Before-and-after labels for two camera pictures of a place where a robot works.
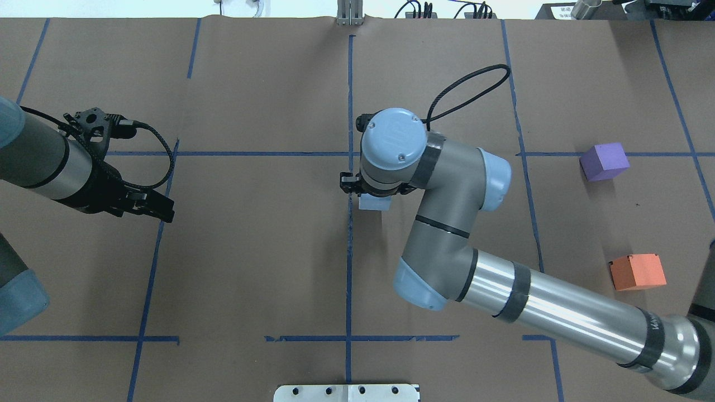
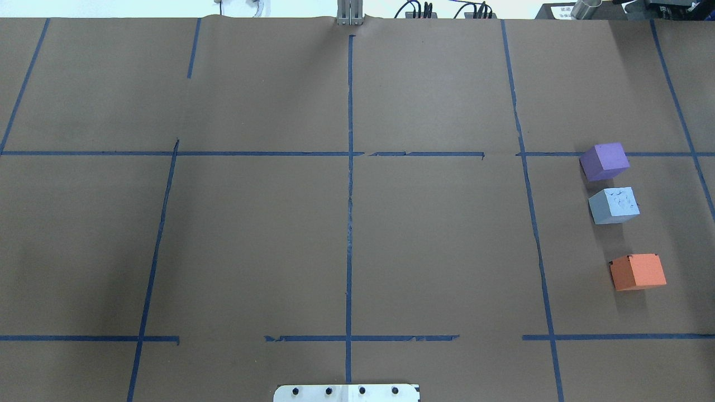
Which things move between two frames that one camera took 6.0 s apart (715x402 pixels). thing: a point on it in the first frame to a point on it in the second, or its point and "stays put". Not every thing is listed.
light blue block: [367, 202] to [614, 205]
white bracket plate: [347, 393] stays put
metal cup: [581, 8] stays put
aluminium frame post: [349, 13] stays put
